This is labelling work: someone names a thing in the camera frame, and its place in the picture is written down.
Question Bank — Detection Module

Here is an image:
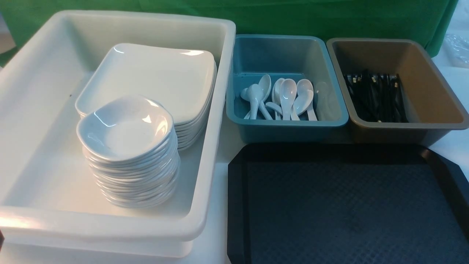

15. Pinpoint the white ceramic soup spoon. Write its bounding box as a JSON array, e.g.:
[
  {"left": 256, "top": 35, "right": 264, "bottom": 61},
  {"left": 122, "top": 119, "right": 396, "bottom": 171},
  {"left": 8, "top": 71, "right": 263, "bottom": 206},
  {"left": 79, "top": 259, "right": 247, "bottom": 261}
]
[{"left": 246, "top": 84, "right": 263, "bottom": 119}]

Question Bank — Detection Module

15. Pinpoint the large white rice plate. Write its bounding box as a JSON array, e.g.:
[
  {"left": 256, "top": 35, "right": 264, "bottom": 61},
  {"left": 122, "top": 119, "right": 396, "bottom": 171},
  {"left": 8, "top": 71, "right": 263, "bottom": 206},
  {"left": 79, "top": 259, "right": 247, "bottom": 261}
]
[{"left": 75, "top": 43, "right": 217, "bottom": 125}]

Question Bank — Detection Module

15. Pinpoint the white small dish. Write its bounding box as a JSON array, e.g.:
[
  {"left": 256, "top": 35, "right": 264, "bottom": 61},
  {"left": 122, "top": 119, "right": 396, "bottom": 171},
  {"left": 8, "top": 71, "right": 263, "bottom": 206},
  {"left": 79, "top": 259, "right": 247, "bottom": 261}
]
[{"left": 76, "top": 95, "right": 174, "bottom": 162}]

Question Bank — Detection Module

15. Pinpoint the white spoon in bin centre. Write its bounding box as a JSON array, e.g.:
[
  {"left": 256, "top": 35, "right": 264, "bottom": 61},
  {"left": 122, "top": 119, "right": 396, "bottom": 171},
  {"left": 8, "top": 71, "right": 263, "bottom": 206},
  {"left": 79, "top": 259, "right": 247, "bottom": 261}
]
[{"left": 272, "top": 77, "right": 299, "bottom": 121}]

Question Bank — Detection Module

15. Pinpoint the stack of white square plates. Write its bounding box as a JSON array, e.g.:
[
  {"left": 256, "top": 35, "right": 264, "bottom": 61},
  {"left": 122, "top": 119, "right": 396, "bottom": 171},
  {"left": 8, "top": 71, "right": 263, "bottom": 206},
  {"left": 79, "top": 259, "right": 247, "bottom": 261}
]
[{"left": 79, "top": 62, "right": 218, "bottom": 151}]

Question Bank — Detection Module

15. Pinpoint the white spoon in bin right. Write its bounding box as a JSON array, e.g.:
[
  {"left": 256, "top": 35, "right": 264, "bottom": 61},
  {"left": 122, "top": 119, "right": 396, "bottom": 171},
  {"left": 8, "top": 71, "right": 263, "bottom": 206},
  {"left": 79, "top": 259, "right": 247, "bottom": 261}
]
[{"left": 292, "top": 79, "right": 318, "bottom": 121}]

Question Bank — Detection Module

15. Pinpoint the black serving tray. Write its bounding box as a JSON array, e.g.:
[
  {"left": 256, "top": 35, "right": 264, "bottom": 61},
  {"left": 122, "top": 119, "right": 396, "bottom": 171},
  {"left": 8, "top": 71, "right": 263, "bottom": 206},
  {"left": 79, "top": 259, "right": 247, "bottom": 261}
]
[{"left": 227, "top": 143, "right": 469, "bottom": 264}]

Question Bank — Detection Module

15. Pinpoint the teal plastic bin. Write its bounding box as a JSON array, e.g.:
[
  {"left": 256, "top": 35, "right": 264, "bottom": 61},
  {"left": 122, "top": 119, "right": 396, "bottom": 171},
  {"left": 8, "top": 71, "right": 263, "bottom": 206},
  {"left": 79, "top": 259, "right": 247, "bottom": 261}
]
[{"left": 226, "top": 34, "right": 349, "bottom": 144}]

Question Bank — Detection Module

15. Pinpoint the stack of white small bowls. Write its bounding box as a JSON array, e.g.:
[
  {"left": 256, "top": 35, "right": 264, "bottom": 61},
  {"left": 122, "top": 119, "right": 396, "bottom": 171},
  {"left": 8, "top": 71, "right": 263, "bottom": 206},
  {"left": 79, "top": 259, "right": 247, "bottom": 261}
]
[{"left": 81, "top": 128, "right": 181, "bottom": 209}]

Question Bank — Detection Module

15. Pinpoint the pile of black chopsticks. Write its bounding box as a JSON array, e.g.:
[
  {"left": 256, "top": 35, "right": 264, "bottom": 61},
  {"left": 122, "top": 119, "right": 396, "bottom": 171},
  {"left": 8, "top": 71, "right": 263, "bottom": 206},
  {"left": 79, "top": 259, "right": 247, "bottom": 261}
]
[{"left": 343, "top": 69, "right": 409, "bottom": 123}]

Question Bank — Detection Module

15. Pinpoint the large white plastic tub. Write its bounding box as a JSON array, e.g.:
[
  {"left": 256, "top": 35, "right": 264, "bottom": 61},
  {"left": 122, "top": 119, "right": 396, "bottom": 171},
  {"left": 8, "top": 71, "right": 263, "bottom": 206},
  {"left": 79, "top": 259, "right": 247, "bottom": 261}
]
[{"left": 1, "top": 10, "right": 236, "bottom": 259}]

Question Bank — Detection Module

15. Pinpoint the brown plastic bin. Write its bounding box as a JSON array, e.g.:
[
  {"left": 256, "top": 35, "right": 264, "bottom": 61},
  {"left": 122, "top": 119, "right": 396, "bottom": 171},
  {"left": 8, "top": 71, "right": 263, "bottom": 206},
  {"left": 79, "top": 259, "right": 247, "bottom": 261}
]
[{"left": 326, "top": 37, "right": 468, "bottom": 146}]

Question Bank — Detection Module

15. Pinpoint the green cloth backdrop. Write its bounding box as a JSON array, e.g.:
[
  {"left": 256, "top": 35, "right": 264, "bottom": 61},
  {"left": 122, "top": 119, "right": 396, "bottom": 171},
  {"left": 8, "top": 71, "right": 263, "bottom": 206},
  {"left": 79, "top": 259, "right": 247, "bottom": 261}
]
[{"left": 0, "top": 0, "right": 458, "bottom": 66}]

